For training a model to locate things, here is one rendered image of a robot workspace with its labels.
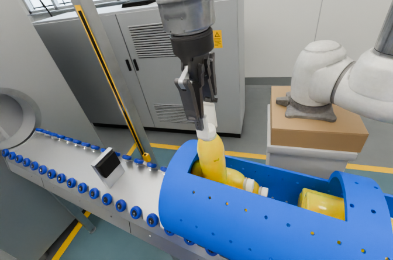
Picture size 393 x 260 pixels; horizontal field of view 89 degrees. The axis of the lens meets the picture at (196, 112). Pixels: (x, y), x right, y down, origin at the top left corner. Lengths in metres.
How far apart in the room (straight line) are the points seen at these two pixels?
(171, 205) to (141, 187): 0.40
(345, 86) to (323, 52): 0.13
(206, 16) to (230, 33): 1.43
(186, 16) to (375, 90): 0.58
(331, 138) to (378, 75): 0.29
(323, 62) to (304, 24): 2.30
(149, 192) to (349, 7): 2.89
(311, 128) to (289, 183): 0.25
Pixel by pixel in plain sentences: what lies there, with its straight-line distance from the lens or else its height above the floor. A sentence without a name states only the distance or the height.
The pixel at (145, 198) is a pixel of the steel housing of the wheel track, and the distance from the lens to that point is 0.91.
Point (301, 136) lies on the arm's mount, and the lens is 0.88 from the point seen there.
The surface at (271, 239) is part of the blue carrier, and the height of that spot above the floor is 1.18.
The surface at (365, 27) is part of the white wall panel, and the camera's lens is 3.27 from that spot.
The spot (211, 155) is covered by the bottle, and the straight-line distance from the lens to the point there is 0.49.
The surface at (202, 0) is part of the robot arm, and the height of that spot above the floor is 1.61.
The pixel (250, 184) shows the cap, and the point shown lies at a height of 1.11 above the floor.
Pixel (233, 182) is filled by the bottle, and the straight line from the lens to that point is 0.64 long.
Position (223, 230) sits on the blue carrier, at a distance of 0.52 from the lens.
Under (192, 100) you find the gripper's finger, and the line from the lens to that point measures 0.36.
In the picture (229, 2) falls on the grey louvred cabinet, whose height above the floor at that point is 1.41.
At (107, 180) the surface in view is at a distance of 0.98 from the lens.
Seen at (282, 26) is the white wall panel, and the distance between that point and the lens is 3.05.
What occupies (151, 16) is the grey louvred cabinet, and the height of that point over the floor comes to 1.38.
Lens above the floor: 1.65
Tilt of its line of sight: 35 degrees down
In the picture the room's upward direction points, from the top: 11 degrees counter-clockwise
